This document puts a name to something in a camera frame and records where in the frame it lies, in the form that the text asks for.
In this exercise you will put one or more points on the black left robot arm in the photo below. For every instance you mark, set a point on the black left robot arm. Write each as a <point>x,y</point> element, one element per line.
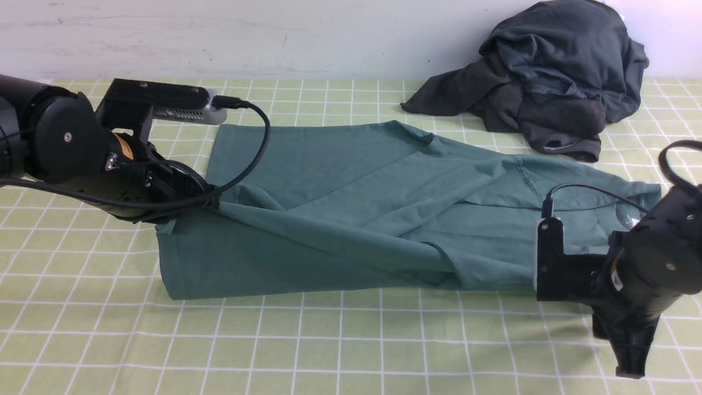
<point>103,155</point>

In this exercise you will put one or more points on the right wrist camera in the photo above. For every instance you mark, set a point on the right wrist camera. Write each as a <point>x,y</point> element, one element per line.
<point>559,277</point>

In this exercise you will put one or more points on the green long sleeve shirt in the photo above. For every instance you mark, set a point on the green long sleeve shirt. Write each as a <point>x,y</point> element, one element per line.
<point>388,205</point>

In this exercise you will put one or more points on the dark grey-blue crumpled garment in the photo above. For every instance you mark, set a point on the dark grey-blue crumpled garment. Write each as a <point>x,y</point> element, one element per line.
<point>573,49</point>

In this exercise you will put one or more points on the dark brown crumpled garment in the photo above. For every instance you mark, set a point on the dark brown crumpled garment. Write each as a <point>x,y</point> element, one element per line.
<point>486,89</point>

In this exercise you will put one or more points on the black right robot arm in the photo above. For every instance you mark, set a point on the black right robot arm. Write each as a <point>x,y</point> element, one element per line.
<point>677,213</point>

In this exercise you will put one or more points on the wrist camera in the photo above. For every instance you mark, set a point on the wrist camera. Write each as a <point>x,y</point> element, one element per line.
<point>559,277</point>
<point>133,105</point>

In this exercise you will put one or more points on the green checkered tablecloth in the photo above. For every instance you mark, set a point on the green checkered tablecloth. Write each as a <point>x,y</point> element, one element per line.
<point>84,310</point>

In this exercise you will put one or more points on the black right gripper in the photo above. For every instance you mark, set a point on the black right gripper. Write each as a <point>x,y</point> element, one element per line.
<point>644,273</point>

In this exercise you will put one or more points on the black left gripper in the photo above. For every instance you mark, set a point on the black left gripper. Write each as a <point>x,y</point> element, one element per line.
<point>140,175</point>

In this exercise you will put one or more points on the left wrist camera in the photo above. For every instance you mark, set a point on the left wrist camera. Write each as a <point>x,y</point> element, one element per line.
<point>133,105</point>

